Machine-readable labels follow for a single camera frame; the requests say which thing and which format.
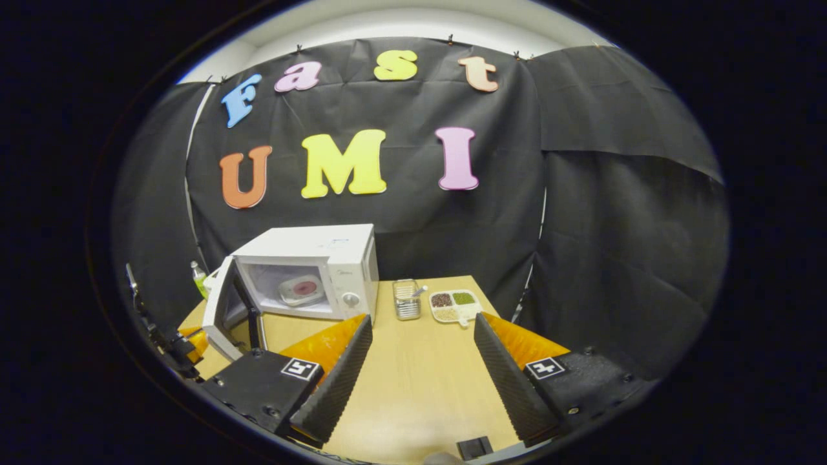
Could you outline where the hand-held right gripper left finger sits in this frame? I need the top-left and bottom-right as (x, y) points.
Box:
(197, 315), (373, 450)

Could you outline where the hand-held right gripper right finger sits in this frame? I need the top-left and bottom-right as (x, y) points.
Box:
(474, 312), (660, 448)

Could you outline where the white plate of pink food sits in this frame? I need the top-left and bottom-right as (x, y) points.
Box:
(278, 274), (326, 307)

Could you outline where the white microwave oven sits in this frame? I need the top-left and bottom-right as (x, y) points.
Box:
(202, 223), (381, 362)

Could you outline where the divided white tray of beans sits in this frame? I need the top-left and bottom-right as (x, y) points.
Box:
(429, 289), (484, 328)

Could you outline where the metal mesh container with spoon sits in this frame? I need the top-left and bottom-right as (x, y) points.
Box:
(393, 278), (428, 322)

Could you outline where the black backdrop cloth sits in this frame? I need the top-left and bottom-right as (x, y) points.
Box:
(110, 36), (731, 382)

